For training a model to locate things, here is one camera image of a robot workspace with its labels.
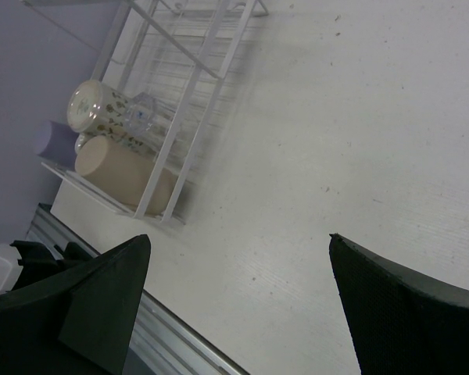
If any aluminium front rail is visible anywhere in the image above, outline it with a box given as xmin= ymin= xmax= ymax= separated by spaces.
xmin=25 ymin=202 xmax=251 ymax=375

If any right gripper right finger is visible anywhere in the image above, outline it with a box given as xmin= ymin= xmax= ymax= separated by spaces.
xmin=329 ymin=234 xmax=469 ymax=374

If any clear glass lower tier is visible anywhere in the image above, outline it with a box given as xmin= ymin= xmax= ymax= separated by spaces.
xmin=124 ymin=92 xmax=175 ymax=152

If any lavender cup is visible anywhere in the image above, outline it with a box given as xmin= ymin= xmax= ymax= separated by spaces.
xmin=34 ymin=120 xmax=79 ymax=169

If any beige cup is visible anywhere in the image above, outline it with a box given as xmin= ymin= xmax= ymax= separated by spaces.
xmin=75 ymin=136 xmax=155 ymax=209

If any floral white mug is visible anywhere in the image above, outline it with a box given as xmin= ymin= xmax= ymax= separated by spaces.
xmin=66 ymin=80 xmax=153 ymax=156

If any white wire dish rack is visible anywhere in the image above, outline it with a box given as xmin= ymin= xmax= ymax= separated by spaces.
xmin=44 ymin=1 xmax=269 ymax=223

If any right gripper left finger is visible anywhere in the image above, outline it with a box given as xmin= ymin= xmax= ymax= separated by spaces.
xmin=0 ymin=234 xmax=151 ymax=374

